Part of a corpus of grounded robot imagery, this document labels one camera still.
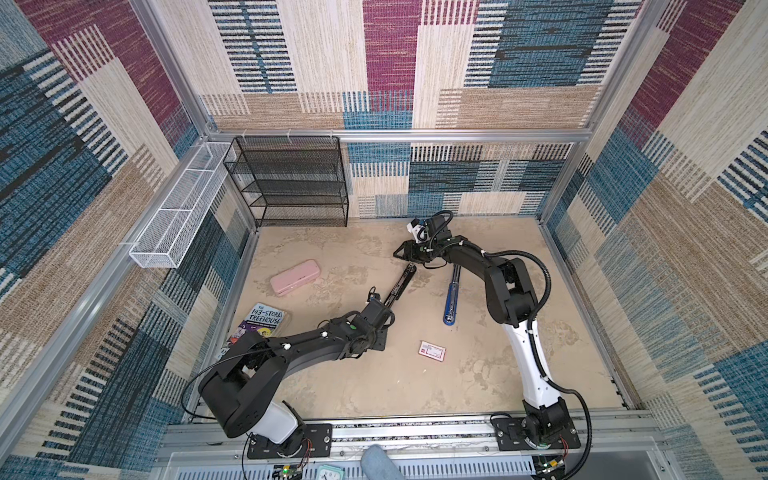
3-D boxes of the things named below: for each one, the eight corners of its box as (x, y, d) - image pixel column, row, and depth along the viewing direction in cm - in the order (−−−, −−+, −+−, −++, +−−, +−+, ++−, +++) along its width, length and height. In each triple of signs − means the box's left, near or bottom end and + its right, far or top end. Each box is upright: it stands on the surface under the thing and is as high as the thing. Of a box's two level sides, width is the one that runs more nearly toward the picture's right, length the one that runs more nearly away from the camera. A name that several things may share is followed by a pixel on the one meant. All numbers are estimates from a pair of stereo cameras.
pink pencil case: (276, 297, 102) (273, 292, 99) (270, 282, 105) (267, 277, 103) (324, 275, 107) (322, 270, 105) (316, 262, 111) (314, 256, 108)
